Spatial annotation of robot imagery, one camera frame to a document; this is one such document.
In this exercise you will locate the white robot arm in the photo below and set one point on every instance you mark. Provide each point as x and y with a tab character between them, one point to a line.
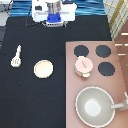
47	9

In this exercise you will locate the grey toy faucet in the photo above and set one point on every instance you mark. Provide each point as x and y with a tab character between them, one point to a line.
122	106

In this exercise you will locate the blue white robot base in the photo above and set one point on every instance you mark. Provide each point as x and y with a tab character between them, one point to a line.
54	20

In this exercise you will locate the pink pot lid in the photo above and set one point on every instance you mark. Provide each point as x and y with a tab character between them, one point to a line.
83	64

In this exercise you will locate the black burner rear right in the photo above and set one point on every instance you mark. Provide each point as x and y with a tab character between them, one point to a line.
103	51

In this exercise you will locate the cream slotted spatula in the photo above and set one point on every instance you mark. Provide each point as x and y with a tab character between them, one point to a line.
16	60

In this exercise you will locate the black burner front right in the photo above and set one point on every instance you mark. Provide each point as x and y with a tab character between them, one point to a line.
106	68

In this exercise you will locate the cream round plate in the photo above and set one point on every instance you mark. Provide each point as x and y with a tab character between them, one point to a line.
43	68

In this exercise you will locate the pink toy pot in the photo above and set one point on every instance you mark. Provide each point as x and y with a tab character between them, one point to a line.
82	74

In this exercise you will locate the pink toy stove top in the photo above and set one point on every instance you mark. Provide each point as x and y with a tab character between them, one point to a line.
114	85

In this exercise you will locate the black burner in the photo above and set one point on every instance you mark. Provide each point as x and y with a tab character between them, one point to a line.
106	68
103	51
81	50

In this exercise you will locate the black burner rear left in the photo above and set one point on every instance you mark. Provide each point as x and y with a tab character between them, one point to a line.
81	50

